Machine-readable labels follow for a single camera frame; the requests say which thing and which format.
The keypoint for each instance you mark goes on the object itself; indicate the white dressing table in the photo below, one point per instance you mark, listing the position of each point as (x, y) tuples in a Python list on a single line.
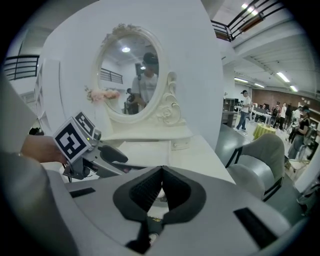
[(200, 160)]

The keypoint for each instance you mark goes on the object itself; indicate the person's left forearm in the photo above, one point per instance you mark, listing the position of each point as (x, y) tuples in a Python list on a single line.
[(42, 150)]

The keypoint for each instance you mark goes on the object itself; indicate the white vase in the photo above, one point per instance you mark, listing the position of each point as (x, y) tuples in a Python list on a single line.
[(102, 120)]

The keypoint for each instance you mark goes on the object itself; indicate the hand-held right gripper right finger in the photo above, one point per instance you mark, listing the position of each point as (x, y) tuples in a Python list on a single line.
[(220, 212)]

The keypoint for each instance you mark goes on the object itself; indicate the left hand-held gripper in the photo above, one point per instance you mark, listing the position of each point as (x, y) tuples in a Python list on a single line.
[(70, 140)]

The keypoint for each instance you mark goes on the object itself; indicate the white carved oval mirror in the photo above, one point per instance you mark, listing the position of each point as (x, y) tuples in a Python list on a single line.
[(165, 110)]

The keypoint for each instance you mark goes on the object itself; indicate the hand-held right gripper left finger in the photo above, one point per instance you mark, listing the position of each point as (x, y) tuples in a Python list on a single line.
[(105, 205)]

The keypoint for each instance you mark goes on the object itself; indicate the black mezzanine railing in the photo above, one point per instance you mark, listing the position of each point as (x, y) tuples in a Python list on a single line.
[(240, 20)]

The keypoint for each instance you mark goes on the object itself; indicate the pink flower bouquet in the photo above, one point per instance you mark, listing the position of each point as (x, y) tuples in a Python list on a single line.
[(96, 95)]

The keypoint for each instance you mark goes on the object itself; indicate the grey cabinet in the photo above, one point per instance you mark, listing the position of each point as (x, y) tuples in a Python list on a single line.
[(230, 112)]

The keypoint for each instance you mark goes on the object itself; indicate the grey upholstered chair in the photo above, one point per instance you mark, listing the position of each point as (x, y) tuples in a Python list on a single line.
[(265, 155)]

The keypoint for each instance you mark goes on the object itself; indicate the green cloth round table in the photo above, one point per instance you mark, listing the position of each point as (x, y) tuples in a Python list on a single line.
[(263, 131)]

